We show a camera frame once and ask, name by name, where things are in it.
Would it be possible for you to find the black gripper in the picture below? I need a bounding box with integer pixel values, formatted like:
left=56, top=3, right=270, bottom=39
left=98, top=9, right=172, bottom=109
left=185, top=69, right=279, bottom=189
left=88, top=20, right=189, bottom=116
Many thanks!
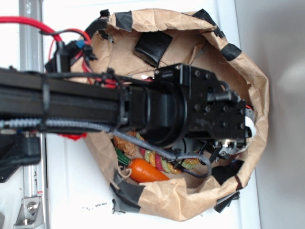
left=154, top=64, right=256, bottom=158

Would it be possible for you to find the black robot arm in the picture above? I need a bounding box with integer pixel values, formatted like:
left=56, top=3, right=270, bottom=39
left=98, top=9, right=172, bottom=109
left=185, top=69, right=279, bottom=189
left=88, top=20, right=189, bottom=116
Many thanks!
left=0, top=63, right=256, bottom=157

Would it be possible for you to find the brown paper bag bin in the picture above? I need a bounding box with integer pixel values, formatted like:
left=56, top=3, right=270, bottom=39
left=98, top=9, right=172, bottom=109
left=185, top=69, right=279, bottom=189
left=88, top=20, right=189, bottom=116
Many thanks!
left=84, top=9, right=269, bottom=221

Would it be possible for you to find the orange plastic carrot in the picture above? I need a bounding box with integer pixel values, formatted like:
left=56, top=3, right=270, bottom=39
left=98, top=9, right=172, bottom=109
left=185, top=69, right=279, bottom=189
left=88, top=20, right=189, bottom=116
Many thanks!
left=115, top=148, right=169, bottom=183

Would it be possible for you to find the brown seashell toy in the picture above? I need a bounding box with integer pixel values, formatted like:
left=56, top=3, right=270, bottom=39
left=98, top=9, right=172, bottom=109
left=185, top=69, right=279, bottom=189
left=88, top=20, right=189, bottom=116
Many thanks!
left=113, top=136, right=136, bottom=156

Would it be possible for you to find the black folded wallet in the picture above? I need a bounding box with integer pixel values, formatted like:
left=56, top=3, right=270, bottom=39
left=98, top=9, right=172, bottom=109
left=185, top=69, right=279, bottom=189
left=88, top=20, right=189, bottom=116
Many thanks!
left=133, top=31, right=173, bottom=67

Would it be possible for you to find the multicolored twisted rope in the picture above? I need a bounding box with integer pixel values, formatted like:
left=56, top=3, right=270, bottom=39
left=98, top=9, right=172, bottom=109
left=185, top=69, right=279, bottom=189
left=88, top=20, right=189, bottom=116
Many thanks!
left=135, top=132, right=201, bottom=175

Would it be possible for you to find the grey braided cable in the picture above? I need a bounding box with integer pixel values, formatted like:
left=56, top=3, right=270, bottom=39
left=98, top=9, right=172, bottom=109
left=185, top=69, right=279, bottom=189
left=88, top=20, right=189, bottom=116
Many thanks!
left=0, top=119, right=213, bottom=178

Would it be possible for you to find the aluminium rail frame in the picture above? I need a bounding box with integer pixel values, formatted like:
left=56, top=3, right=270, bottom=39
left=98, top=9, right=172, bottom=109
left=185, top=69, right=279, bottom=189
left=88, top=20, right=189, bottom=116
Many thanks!
left=14, top=0, right=50, bottom=229

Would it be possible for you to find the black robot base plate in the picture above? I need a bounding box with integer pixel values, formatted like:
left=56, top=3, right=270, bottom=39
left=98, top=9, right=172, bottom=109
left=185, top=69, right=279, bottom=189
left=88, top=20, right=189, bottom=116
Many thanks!
left=0, top=134, right=41, bottom=183

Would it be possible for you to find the metal corner bracket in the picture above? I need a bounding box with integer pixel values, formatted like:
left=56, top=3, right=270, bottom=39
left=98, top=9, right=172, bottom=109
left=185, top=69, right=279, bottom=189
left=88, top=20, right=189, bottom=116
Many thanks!
left=13, top=197, right=45, bottom=229

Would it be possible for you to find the red cable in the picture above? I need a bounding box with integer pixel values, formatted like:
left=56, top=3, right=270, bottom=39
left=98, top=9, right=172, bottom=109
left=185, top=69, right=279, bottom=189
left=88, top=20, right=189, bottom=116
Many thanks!
left=0, top=15, right=120, bottom=89

